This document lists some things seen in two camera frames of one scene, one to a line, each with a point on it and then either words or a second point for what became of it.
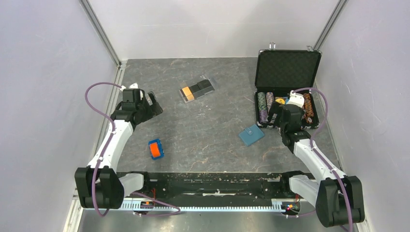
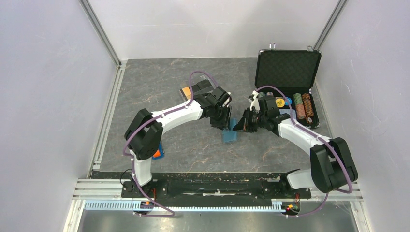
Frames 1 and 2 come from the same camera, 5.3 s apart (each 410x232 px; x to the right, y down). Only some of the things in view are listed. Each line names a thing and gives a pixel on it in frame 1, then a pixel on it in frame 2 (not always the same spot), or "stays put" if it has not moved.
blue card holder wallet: x=251 y=135 → x=230 y=136
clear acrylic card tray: x=190 y=93 stays put
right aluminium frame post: x=339 y=8 stays put
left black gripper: x=153 y=110 → x=224 y=123
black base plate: x=177 y=186 stays put
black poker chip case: x=277 y=73 stays put
